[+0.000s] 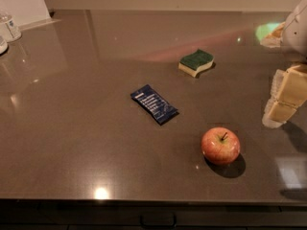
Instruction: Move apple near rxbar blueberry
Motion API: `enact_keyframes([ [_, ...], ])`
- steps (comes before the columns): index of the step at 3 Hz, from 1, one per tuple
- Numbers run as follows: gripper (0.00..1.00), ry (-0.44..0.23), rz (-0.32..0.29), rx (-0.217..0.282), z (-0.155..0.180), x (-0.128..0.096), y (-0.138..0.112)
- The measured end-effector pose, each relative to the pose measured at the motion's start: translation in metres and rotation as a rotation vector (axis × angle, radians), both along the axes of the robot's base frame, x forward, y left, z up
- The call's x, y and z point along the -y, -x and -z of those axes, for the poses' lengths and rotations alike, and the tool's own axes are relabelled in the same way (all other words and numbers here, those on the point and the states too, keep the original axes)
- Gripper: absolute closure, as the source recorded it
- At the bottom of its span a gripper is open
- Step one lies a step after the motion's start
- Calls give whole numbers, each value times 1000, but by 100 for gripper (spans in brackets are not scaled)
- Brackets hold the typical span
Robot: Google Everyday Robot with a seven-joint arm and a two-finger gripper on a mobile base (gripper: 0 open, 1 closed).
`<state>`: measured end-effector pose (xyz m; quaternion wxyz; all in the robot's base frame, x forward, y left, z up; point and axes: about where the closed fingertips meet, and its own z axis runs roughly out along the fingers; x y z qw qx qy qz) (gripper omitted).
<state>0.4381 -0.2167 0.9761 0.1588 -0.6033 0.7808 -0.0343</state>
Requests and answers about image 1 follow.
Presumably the black drawer handle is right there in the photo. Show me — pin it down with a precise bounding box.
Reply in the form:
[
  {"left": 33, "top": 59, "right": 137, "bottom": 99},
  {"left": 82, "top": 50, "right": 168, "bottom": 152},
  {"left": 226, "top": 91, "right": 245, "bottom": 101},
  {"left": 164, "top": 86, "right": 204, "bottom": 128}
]
[{"left": 139, "top": 212, "right": 177, "bottom": 229}]

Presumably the clear plastic water bottle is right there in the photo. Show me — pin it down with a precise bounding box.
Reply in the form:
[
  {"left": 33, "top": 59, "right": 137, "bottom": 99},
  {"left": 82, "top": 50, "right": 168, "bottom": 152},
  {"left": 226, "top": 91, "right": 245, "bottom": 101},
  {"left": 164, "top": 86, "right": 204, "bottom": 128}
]
[{"left": 0, "top": 11, "right": 21, "bottom": 42}]

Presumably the green yellow sponge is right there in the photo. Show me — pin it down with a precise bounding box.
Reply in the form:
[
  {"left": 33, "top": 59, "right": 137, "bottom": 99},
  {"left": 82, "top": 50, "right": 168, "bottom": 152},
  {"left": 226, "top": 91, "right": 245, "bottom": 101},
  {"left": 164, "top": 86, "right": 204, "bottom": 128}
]
[{"left": 178, "top": 49, "right": 214, "bottom": 78}]

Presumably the white container at left edge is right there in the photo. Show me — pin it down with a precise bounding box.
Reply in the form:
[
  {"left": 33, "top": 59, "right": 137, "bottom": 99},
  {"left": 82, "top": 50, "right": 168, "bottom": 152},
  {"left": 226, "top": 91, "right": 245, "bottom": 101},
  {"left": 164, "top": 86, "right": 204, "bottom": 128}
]
[{"left": 0, "top": 35, "right": 8, "bottom": 55}]

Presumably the red apple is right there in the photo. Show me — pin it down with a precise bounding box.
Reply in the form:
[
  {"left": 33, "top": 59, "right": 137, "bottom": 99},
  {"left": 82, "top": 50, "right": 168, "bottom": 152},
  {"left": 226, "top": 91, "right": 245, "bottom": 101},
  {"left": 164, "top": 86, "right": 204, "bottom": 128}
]
[{"left": 201, "top": 126, "right": 241, "bottom": 165}]

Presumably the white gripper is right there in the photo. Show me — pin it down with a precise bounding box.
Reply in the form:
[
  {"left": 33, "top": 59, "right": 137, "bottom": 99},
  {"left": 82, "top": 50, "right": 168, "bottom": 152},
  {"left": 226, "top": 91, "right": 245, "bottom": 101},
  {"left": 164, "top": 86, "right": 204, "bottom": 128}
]
[{"left": 271, "top": 0, "right": 307, "bottom": 107}]

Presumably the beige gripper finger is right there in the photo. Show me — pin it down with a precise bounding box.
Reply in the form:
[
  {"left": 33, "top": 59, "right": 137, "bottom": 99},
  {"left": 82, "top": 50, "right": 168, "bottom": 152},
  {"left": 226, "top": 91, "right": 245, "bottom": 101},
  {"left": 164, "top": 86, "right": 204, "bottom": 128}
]
[{"left": 262, "top": 99, "right": 296, "bottom": 128}]

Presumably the chip bag in background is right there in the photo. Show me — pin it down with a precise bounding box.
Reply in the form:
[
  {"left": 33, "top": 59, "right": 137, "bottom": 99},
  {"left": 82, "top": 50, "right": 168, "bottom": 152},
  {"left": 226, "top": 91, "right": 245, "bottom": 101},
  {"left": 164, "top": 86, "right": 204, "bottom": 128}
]
[{"left": 255, "top": 22, "right": 285, "bottom": 48}]

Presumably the blue rxbar wrapper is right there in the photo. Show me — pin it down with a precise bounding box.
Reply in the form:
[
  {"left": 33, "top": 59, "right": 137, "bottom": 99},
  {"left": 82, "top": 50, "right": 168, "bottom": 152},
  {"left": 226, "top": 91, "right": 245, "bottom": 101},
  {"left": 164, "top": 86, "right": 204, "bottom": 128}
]
[{"left": 130, "top": 84, "right": 178, "bottom": 125}]

